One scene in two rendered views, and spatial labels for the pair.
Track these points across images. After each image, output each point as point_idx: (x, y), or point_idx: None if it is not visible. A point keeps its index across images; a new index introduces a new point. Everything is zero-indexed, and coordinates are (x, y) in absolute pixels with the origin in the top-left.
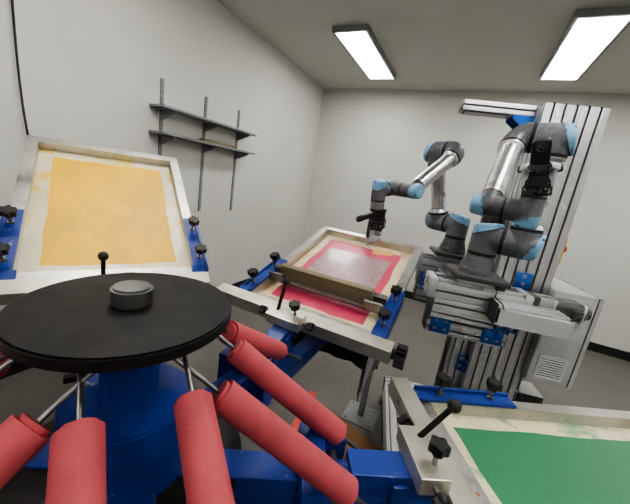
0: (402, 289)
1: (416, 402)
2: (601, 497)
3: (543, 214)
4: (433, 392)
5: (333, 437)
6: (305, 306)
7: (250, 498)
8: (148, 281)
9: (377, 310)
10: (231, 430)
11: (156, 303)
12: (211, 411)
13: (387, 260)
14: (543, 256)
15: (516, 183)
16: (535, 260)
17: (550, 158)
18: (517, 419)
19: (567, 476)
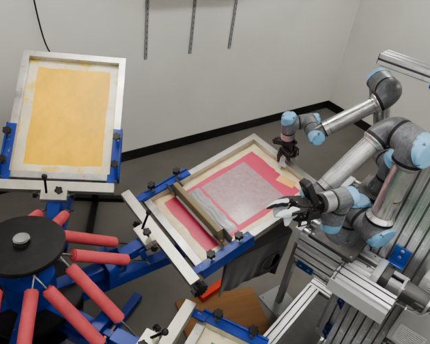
0: (258, 232)
1: (182, 320)
2: None
3: (390, 212)
4: (213, 318)
5: (112, 320)
6: (179, 222)
7: (72, 328)
8: (37, 225)
9: (220, 246)
10: (77, 297)
11: (31, 245)
12: (33, 298)
13: (282, 192)
14: (424, 240)
15: None
16: (416, 241)
17: (397, 166)
18: None
19: None
